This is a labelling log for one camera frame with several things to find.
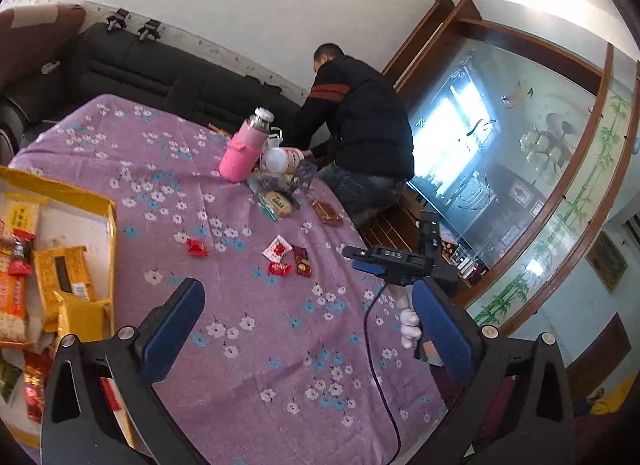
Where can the brown wrapped snack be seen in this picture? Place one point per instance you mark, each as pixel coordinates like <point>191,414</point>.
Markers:
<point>326,214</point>

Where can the green white snack packet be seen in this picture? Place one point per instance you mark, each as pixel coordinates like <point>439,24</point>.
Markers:
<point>9,376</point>

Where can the pink sleeved glass bottle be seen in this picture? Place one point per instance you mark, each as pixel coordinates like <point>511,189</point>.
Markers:
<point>246,146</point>

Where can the white red snack sachet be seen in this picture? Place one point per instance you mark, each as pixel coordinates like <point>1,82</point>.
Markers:
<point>277,249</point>

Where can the black phone stand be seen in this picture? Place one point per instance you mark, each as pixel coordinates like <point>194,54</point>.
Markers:
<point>304,174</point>

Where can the maroon armchair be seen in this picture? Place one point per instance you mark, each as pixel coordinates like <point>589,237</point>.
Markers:
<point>32,35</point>

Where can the black sofa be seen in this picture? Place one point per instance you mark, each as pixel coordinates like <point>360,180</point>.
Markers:
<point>99,62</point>

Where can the orange biscuit pack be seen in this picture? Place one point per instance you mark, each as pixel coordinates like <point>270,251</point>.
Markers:
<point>61,269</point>

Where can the white gloved hand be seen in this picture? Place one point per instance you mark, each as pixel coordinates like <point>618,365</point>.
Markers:
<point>410,330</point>

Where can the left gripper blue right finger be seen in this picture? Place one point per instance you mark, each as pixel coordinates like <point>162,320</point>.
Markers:
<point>537,423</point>

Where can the small dark red candy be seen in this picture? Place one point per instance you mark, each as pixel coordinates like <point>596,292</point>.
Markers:
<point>196,248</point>

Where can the man in dark jacket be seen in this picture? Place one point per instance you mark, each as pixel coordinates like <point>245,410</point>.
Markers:
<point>354,122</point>

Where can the wooden glass cabinet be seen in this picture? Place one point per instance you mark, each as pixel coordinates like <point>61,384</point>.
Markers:
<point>523,130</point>

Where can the dark red crinkled snack bag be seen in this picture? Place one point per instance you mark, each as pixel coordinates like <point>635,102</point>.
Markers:
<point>36,377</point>

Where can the purple floral tablecloth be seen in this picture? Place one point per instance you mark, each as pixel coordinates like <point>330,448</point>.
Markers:
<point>278,370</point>

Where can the round cracker pack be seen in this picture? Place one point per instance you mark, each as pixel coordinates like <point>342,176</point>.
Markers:
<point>278,205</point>

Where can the red gold long snack bar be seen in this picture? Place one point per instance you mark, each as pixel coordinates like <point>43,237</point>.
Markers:
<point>302,262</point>

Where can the yellow cardboard box tray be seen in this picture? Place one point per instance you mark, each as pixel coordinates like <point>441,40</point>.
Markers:
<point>37,214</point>

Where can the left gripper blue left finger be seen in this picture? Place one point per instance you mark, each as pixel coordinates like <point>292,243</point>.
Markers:
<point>78,425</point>

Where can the large yellow snack pack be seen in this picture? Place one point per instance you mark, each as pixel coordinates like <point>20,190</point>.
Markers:
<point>87,319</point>

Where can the white plastic jar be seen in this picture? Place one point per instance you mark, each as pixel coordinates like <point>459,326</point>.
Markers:
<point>282,160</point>

